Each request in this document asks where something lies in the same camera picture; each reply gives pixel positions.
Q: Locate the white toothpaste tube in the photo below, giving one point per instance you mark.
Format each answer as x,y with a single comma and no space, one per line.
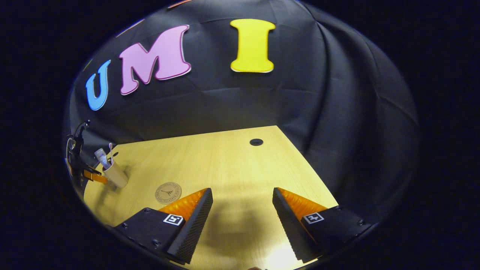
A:
102,155

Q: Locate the beige cup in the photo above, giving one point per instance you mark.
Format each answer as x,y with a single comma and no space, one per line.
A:
117,176

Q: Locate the black backdrop cloth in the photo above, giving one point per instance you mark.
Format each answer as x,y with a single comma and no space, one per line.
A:
300,93

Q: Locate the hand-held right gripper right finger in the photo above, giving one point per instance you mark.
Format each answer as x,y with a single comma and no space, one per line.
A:
290,228

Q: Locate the black round desk grommet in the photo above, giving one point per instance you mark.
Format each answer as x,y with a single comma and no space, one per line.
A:
256,142

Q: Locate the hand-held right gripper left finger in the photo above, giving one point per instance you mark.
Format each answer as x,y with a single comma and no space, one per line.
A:
195,228

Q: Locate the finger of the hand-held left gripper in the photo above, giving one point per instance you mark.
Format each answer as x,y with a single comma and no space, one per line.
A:
95,177

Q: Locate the light wooden desktop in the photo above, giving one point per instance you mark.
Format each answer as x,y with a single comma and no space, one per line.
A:
225,168

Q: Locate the pale pink toothbrush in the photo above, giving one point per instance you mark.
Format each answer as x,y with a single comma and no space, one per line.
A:
110,148

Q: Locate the round brown coaster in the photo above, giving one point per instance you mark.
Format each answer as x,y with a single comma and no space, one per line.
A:
168,193

